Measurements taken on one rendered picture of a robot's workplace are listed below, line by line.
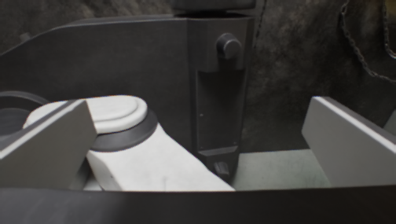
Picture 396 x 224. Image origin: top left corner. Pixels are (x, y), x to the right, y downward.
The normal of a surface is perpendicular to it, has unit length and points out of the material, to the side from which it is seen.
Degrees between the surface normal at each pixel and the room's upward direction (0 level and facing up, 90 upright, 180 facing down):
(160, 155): 90
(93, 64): 0
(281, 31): 0
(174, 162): 90
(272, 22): 0
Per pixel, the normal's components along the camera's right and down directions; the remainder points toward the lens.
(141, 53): 0.19, 0.50
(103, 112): -0.01, -0.86
